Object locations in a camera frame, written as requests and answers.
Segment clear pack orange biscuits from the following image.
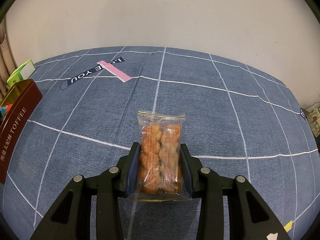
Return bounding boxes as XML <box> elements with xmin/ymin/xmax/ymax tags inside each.
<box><xmin>127</xmin><ymin>112</ymin><xmax>190</xmax><ymax>202</ymax></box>

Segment blue candy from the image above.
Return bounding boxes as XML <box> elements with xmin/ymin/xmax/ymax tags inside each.
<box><xmin>0</xmin><ymin>105</ymin><xmax>9</xmax><ymax>119</ymax></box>

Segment red snack packet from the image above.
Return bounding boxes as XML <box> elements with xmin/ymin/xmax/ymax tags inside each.
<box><xmin>4</xmin><ymin>103</ymin><xmax>13</xmax><ymax>112</ymax></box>

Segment blue checked tablecloth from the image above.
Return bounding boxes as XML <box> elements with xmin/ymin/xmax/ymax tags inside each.
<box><xmin>1</xmin><ymin>46</ymin><xmax>319</xmax><ymax>239</ymax></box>

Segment red gold toffee tin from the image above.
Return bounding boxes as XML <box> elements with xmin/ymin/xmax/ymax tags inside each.
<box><xmin>1</xmin><ymin>79</ymin><xmax>42</xmax><ymax>184</ymax></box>

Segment floral box on shelf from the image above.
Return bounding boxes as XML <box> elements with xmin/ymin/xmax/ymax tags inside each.
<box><xmin>307</xmin><ymin>108</ymin><xmax>320</xmax><ymax>138</ymax></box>

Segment green tissue pack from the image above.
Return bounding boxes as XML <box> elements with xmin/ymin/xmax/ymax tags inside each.
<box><xmin>7</xmin><ymin>60</ymin><xmax>35</xmax><ymax>88</ymax></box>

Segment beige patterned curtain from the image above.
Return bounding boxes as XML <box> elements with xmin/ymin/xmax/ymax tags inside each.
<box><xmin>0</xmin><ymin>17</ymin><xmax>17</xmax><ymax>99</ymax></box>

